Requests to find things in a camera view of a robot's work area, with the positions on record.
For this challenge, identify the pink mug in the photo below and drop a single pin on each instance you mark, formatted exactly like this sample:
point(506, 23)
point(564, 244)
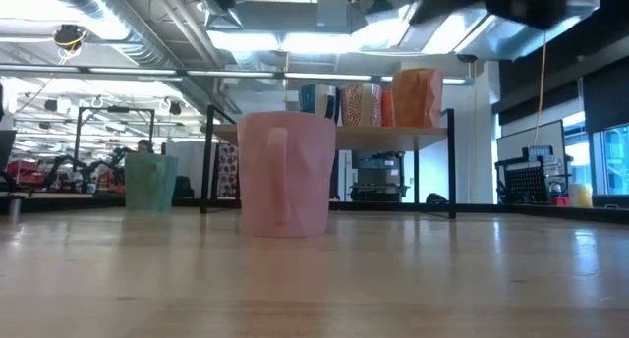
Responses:
point(304, 181)

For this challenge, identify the blue white mug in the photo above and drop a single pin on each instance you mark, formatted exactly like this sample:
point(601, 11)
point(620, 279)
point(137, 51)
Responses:
point(309, 99)

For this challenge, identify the cream mug with orange pattern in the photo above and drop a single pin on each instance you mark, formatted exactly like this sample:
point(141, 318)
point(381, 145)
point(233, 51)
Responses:
point(361, 104)

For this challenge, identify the orange white striped mug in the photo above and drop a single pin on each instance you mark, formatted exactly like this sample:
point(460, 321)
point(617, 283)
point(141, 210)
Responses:
point(387, 107)

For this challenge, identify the orange faceted mug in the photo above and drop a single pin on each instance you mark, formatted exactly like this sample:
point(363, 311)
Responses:
point(417, 97)

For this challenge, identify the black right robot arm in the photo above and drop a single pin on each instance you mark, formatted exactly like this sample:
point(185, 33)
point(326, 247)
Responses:
point(521, 6)

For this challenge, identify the grey machine cabinet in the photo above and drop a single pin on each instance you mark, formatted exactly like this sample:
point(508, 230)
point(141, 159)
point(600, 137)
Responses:
point(378, 173)

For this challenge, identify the wooden shelf with black legs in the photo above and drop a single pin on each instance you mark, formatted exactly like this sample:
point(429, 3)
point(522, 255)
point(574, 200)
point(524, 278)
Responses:
point(383, 137)

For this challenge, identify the long ceiling light bar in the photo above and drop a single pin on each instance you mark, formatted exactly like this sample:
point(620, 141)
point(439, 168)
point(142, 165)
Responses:
point(319, 76)

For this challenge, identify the patterned panel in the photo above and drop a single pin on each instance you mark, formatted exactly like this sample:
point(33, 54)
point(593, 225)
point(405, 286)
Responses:
point(227, 168)

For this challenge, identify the green mug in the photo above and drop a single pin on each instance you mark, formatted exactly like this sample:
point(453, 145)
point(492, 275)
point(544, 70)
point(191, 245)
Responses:
point(150, 183)

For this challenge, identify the person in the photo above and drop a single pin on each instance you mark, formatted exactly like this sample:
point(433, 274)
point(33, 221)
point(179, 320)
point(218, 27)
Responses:
point(145, 146)

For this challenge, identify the white partition panel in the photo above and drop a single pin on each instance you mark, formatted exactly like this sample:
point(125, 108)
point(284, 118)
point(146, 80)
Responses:
point(521, 141)

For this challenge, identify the black pegboard rack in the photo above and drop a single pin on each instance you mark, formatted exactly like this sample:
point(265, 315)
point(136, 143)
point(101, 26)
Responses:
point(528, 183)

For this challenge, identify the red container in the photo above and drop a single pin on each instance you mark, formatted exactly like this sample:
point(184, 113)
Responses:
point(560, 201)

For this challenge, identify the yellow container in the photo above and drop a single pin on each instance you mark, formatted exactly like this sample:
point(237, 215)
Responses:
point(582, 195)

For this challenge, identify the black monitor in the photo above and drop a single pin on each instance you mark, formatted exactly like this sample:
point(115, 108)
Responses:
point(6, 149)

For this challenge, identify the black metal table frame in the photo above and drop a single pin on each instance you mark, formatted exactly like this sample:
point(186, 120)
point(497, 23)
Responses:
point(373, 206)

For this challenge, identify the security camera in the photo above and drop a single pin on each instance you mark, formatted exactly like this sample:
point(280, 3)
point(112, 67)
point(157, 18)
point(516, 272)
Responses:
point(467, 58)

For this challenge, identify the black rig frame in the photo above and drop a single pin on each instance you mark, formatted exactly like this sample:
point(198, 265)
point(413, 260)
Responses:
point(118, 109)

